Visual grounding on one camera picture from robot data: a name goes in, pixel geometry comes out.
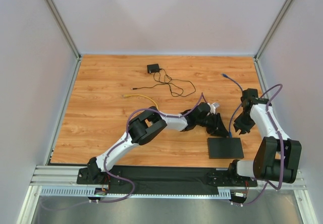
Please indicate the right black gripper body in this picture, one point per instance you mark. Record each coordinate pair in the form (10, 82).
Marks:
(245, 119)

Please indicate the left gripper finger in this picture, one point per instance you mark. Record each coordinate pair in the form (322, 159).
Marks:
(219, 122)
(218, 132)

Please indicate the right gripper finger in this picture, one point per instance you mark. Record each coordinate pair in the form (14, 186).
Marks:
(244, 130)
(237, 126)

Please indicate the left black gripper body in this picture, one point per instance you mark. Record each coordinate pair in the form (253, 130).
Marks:
(215, 122)

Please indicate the black network switch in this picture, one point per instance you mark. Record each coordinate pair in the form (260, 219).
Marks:
(225, 148)

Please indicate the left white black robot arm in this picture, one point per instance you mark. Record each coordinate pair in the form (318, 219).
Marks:
(144, 127)

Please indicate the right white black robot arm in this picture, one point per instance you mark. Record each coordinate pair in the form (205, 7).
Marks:
(278, 156)

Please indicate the black power adapter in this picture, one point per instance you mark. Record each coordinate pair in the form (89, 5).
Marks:
(153, 68)

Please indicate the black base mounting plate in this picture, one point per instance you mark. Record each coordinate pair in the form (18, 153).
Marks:
(166, 188)

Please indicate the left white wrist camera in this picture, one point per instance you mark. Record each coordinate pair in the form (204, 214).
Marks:
(213, 107)

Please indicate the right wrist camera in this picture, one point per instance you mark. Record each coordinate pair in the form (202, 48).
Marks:
(248, 94)

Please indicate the right aluminium frame post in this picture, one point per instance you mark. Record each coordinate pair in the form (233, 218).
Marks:
(277, 21)

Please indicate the aluminium frame post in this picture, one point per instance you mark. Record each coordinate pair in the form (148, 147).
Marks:
(277, 21)
(55, 13)

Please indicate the aluminium front rail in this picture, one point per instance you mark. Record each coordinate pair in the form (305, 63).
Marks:
(73, 175)

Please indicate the left aluminium frame post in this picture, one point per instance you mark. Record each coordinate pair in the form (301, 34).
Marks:
(55, 13)

